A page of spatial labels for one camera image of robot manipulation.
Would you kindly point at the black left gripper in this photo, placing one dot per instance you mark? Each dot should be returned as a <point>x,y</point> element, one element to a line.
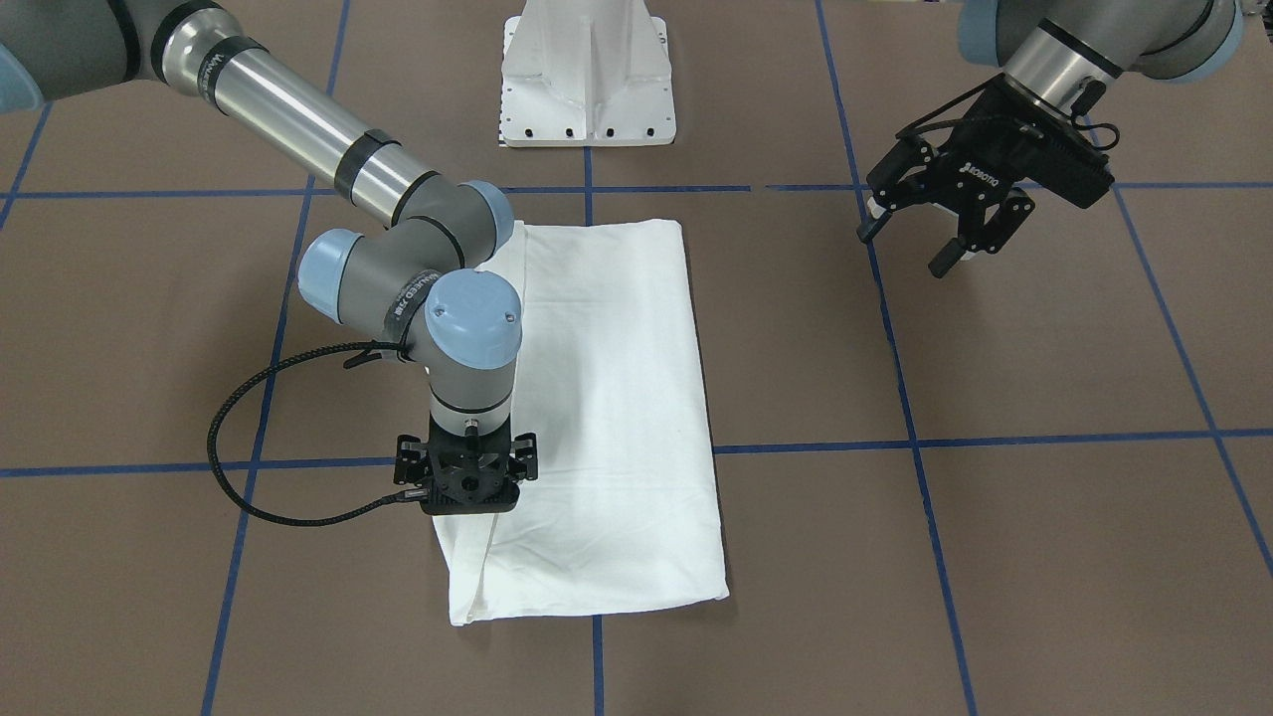
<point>970,167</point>

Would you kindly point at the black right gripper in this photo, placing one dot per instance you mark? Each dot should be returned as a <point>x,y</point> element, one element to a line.
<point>409,459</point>

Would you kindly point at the white long-sleeve printed shirt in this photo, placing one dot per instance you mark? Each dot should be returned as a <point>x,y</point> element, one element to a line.
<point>624,514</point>

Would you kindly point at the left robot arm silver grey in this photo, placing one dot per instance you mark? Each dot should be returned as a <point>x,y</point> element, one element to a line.
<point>1054,61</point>

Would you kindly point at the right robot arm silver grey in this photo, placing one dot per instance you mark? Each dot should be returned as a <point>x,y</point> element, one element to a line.
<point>418,293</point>

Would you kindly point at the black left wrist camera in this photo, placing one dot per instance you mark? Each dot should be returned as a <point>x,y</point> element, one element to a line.
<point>1069,166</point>

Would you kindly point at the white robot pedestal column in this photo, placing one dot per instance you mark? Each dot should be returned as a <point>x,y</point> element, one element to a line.
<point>586,74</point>

